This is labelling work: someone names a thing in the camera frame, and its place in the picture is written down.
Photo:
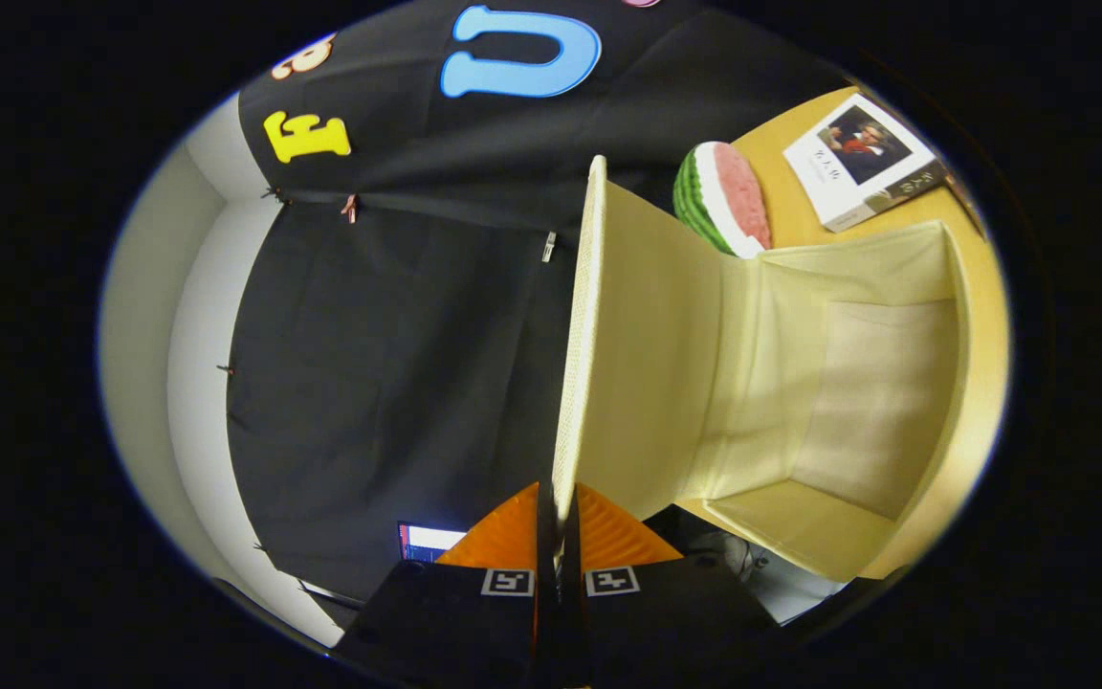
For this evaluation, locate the white portrait cover book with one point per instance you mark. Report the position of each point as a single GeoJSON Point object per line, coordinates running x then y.
{"type": "Point", "coordinates": [857, 158]}

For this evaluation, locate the cream fabric storage box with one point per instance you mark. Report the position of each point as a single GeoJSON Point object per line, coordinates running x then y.
{"type": "Point", "coordinates": [647, 364]}

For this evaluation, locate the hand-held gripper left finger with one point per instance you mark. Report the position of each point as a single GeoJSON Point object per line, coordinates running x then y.
{"type": "Point", "coordinates": [545, 632]}

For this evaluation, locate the lit computer screen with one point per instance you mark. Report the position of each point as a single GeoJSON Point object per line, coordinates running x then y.
{"type": "Point", "coordinates": [429, 541]}

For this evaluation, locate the watermelon slice toy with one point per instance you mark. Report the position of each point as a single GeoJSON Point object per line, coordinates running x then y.
{"type": "Point", "coordinates": [718, 196]}

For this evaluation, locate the silver clip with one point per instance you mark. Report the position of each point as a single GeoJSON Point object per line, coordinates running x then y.
{"type": "Point", "coordinates": [548, 247]}

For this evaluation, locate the copper clip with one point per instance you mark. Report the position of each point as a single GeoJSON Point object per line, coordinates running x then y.
{"type": "Point", "coordinates": [349, 208]}

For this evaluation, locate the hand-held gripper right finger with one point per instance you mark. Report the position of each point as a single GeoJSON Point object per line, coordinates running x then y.
{"type": "Point", "coordinates": [572, 632]}

